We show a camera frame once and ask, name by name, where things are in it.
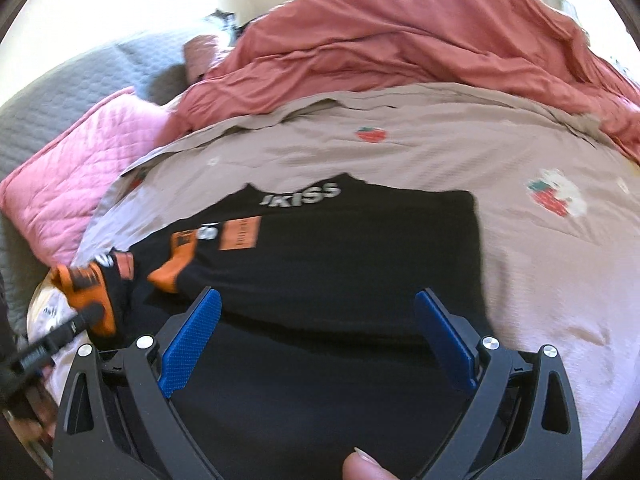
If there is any mauve pillow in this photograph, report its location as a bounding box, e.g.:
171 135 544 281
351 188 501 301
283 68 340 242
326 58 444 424
182 34 237 81

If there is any beige strawberry print blanket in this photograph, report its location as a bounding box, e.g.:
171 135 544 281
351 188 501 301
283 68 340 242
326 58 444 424
75 82 640 480

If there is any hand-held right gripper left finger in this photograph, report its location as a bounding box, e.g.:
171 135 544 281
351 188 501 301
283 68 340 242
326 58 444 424
52 287 223 480

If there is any person's right hand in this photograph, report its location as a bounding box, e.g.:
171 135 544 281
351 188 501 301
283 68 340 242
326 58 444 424
343 447 398 480

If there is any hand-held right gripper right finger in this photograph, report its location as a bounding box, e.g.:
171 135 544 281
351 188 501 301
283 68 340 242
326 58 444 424
414 287 583 480

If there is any dark cloth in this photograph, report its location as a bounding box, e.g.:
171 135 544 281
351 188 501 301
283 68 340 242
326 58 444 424
212 7 246 41

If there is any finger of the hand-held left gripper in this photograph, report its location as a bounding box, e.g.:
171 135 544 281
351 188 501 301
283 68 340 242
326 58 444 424
10 307 102 372

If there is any salmon red duvet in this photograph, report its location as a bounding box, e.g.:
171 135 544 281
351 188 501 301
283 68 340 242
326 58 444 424
155 0 640 161

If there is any person's left hand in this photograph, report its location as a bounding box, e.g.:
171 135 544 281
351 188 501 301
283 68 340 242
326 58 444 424
0 396 53 443

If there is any grey quilted bedcover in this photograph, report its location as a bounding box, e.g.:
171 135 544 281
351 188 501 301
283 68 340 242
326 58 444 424
0 27 236 291

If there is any black shirt with orange print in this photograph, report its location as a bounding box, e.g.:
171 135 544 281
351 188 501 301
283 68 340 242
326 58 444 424
50 172 496 480

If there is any pink quilted pillow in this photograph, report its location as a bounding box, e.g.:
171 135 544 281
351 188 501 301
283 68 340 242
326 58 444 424
0 85 173 267

